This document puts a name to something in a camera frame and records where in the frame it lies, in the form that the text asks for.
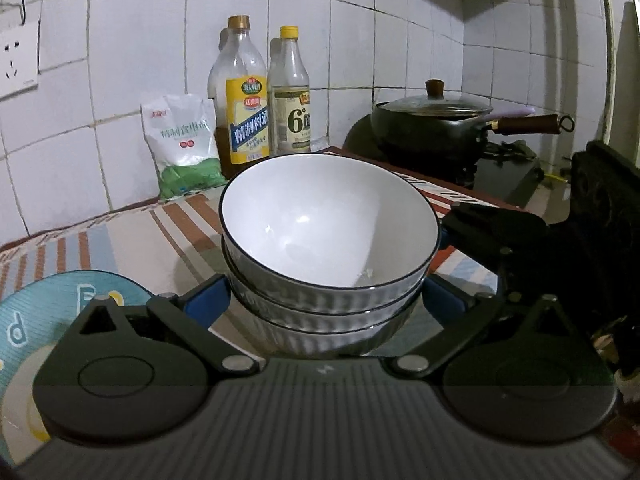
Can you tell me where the white bowl black rim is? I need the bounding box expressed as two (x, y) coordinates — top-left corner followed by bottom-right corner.
(218, 154), (440, 312)

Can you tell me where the blue egg pattern plate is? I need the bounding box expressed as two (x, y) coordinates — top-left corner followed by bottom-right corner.
(0, 271), (151, 465)

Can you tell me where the striped woven table mat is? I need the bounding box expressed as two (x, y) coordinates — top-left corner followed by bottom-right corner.
(0, 145), (522, 311)

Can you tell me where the gas stove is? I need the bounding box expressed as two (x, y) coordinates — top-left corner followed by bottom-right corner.
(473, 140), (544, 208)

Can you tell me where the black wok with lid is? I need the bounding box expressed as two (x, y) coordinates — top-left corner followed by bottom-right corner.
(343, 79), (575, 188)

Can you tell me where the white green salt bag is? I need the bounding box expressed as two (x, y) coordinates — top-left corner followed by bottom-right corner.
(141, 94), (227, 200)

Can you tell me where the cooking wine bottle yellow label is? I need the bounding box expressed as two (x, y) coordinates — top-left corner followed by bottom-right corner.
(207, 15), (271, 179)

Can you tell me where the vinegar bottle yellow cap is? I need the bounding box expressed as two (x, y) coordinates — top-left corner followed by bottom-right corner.
(268, 25), (311, 155)

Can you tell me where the white wall socket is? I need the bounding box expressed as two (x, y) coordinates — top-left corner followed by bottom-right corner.
(0, 22), (39, 99)

